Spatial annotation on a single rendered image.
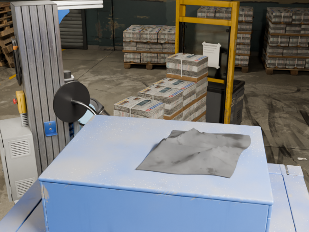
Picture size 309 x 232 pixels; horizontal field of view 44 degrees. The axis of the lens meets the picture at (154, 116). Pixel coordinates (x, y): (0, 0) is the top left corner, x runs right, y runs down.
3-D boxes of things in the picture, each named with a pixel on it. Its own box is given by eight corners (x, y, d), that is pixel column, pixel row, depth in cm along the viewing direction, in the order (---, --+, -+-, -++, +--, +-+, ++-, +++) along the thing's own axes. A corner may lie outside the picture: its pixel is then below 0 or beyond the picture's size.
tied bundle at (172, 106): (136, 114, 386) (136, 92, 378) (151, 105, 410) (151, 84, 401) (169, 121, 369) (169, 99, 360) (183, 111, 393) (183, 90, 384)
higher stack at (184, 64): (164, 161, 465) (165, 57, 416) (176, 152, 489) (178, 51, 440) (193, 170, 447) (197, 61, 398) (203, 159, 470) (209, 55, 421)
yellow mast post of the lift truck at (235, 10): (219, 147, 481) (229, 2, 415) (221, 144, 488) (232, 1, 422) (226, 148, 477) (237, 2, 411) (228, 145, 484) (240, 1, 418)
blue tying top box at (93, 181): (96, 161, 149) (93, 113, 141) (254, 176, 139) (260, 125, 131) (45, 238, 108) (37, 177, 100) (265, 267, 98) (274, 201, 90)
